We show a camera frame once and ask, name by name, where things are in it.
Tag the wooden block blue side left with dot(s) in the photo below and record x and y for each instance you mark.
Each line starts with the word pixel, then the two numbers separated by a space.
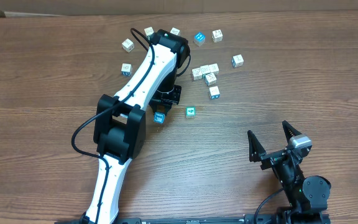
pixel 126 69

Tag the wooden block blue T side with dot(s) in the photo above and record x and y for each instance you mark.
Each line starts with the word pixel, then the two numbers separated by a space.
pixel 214 92

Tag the wooden block M drawing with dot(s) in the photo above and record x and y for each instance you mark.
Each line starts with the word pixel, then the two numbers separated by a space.
pixel 205 70

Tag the wooden block top right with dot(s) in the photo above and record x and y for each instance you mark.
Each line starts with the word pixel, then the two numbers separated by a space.
pixel 217 35

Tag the wooden block green side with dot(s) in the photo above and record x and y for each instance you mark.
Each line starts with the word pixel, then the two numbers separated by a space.
pixel 148 32

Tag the wooden block umbrella right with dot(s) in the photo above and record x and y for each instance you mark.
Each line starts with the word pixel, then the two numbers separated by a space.
pixel 237 61

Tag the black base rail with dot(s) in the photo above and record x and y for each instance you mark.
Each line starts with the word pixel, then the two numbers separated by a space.
pixel 197 221

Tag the wooden block far left upper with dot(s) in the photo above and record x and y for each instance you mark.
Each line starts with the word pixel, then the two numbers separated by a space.
pixel 128 45

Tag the cardboard backdrop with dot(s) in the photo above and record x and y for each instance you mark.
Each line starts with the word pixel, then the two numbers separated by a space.
pixel 118 7

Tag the wooden block blue edge centre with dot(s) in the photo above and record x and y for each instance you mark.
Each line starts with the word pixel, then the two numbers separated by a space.
pixel 210 79

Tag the wooden block animal drawing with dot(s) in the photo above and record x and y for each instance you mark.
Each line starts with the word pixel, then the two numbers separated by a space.
pixel 196 74

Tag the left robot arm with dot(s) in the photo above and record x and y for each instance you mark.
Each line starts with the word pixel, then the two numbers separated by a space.
pixel 120 120

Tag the green number four block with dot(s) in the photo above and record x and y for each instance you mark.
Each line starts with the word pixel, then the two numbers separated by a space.
pixel 190 112

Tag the blue top wooden block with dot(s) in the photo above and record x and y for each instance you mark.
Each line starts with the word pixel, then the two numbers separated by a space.
pixel 199 39

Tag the plain wooden block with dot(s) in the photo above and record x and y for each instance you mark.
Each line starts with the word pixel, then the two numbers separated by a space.
pixel 213 68

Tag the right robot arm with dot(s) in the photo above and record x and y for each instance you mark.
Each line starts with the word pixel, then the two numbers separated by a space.
pixel 307 196

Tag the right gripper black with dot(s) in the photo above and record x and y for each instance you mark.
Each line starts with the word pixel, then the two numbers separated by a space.
pixel 276 155

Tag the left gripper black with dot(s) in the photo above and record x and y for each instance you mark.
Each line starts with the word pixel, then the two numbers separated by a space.
pixel 166 96

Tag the leaf block blue side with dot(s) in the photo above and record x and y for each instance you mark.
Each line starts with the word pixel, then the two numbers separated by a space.
pixel 159 117

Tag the wooden block teal side top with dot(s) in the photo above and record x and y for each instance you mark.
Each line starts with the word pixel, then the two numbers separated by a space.
pixel 175 31

